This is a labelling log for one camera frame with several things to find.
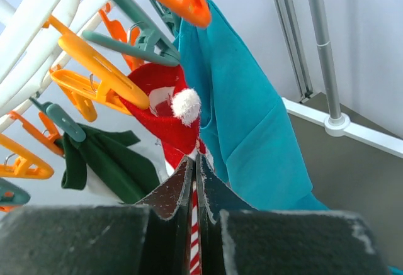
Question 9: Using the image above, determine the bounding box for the teal blue cloth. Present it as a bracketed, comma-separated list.
[174, 0, 326, 210]

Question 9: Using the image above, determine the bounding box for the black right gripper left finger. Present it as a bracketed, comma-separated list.
[1, 158, 194, 274]

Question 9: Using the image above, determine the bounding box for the white stand base foot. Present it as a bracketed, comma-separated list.
[282, 98, 402, 158]

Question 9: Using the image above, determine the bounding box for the white round clip hanger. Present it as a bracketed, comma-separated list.
[1, 0, 109, 130]

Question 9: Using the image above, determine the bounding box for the green peg on green cloth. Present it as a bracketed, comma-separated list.
[29, 97, 86, 142]

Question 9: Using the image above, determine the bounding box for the teal green clothes peg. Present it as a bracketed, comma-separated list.
[82, 0, 180, 67]

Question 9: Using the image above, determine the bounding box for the yellow orange clothes peg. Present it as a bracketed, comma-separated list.
[1, 134, 54, 179]

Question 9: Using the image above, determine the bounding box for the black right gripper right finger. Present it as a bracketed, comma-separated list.
[195, 155, 389, 275]

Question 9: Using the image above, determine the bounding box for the dark green cloth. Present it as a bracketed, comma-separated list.
[61, 124, 162, 204]

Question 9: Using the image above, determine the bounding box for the white cloth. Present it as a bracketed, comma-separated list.
[82, 125, 174, 204]

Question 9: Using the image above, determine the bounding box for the aluminium frame rail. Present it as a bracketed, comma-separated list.
[274, 0, 314, 102]

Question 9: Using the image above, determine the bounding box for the grey stand pole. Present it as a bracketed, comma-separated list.
[309, 0, 344, 125]

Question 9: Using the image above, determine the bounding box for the red white striped sock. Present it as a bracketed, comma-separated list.
[118, 62, 215, 275]

